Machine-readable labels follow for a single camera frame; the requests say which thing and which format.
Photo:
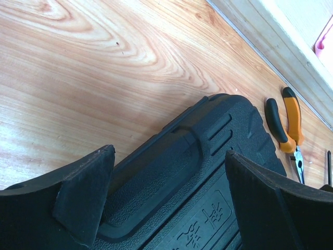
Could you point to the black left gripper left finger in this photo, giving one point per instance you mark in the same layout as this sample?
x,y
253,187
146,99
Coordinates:
x,y
58,210

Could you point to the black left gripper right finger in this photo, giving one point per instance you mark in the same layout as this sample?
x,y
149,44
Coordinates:
x,y
274,212

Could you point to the black plastic tool case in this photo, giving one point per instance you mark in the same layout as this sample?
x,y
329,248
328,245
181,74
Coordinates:
x,y
173,193

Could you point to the orange black pliers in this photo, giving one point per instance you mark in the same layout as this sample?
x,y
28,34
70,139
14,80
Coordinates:
x,y
291,138

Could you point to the small orange black screwdriver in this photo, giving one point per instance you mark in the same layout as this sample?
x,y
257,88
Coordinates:
x,y
329,168

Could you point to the pink t-shirt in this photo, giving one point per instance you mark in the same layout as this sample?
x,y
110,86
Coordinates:
x,y
323,45

